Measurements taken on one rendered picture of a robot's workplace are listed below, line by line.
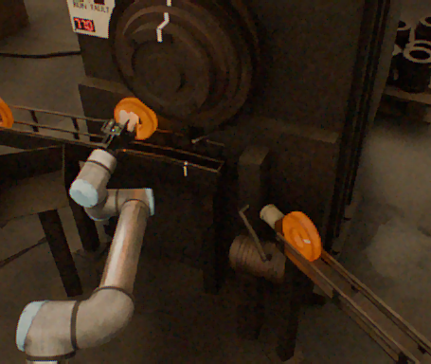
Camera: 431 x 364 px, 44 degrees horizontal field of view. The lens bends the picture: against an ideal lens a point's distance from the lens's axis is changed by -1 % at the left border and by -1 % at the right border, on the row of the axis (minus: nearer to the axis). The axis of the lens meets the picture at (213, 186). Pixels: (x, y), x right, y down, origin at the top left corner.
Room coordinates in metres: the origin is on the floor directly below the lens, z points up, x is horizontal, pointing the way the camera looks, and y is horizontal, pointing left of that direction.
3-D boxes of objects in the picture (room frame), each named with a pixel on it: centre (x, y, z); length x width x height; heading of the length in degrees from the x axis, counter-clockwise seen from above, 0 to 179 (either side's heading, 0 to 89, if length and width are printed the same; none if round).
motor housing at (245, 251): (1.17, -0.16, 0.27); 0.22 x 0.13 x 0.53; 65
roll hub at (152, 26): (1.35, 0.12, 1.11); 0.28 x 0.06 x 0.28; 65
